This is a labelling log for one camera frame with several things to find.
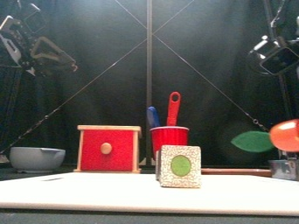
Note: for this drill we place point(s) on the green felt carrot leaf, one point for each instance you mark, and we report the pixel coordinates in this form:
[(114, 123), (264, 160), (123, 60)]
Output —
[(252, 141)]

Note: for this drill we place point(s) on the orange ball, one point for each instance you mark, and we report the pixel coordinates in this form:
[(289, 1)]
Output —
[(286, 135)]

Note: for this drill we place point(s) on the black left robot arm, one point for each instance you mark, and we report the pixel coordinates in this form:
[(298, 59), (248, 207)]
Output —
[(8, 96)]

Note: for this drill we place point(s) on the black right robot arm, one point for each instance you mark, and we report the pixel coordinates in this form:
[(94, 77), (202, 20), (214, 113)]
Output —
[(286, 20)]

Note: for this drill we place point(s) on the red wooden drawer box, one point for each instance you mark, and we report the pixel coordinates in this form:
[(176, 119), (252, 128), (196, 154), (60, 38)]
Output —
[(107, 148)]

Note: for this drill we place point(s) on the grey ceramic bowl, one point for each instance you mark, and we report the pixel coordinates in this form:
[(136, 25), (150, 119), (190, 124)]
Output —
[(35, 159)]

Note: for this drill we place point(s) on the red plastic cup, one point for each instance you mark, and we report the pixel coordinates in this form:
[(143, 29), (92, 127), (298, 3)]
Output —
[(170, 138)]

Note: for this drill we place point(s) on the patterned block with green oval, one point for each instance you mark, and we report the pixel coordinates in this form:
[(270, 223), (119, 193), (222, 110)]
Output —
[(179, 166)]

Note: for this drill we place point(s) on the white cutting board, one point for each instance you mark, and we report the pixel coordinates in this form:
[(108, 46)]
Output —
[(147, 191)]

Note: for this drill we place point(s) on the brown wooden stick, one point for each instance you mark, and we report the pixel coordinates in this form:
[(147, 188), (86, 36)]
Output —
[(238, 172)]

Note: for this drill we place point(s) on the grey vertical frame pole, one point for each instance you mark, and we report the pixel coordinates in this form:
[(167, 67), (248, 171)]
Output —
[(148, 58)]

